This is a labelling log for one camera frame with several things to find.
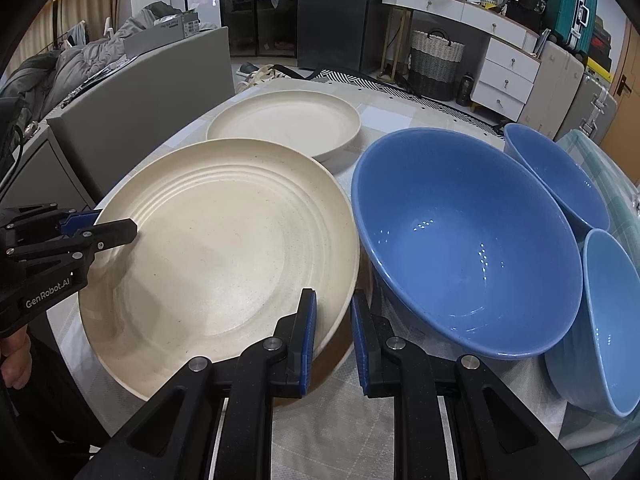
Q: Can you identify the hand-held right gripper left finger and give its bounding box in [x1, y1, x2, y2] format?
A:
[75, 287, 318, 480]

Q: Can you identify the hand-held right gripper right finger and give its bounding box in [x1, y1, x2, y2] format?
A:
[350, 292, 591, 480]

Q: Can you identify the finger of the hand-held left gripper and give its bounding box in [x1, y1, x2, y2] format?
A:
[0, 202, 101, 237]
[4, 218, 138, 264]

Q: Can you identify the large ridged beige plate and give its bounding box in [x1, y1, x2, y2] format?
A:
[77, 137, 362, 402]

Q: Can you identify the large blue bowl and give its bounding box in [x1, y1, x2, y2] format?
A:
[350, 127, 584, 361]

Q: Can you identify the small smooth beige plate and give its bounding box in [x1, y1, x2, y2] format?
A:
[206, 91, 362, 163]

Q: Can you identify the light blue bowl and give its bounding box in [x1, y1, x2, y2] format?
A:
[544, 228, 640, 418]

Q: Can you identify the medium blue bowl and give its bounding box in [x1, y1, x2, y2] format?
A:
[502, 122, 612, 243]

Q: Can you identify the person's left hand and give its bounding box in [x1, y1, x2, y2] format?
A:
[0, 332, 34, 391]

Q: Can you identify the beige checked tablecloth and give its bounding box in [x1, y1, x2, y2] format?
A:
[47, 77, 640, 480]

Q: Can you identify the grey upholstered chair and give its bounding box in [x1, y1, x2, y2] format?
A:
[47, 25, 236, 202]

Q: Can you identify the pile of grey clothes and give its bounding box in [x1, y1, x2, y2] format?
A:
[0, 2, 168, 111]

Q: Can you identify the grey cardboard box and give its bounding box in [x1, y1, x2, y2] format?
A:
[122, 10, 202, 59]

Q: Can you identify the patterned tote bag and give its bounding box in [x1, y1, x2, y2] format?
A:
[235, 64, 297, 94]

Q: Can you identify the beige curtain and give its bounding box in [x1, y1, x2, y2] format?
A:
[30, 0, 132, 52]

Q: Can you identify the black and white patterned rug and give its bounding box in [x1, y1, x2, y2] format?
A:
[300, 69, 507, 137]

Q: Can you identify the black glass-door cabinet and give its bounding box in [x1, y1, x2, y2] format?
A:
[218, 0, 301, 61]

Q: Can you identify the dark bottle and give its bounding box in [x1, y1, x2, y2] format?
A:
[457, 72, 475, 107]

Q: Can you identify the woven laundry basket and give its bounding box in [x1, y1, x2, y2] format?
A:
[409, 29, 467, 102]

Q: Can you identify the black refrigerator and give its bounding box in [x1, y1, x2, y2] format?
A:
[297, 0, 384, 73]

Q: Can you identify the white desk with drawers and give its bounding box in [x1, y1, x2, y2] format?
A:
[382, 0, 543, 122]

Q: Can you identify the beige suitcase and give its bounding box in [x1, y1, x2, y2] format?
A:
[522, 40, 586, 142]

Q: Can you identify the silver suitcase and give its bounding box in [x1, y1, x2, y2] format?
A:
[567, 72, 619, 144]

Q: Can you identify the wooden door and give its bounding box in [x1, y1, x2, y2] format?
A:
[600, 17, 640, 186]

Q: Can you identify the black bag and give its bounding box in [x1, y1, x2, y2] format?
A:
[504, 0, 547, 35]

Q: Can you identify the yellow and black box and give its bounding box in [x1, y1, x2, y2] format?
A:
[586, 25, 615, 80]

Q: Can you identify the green suitcase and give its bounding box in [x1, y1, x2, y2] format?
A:
[542, 0, 599, 57]

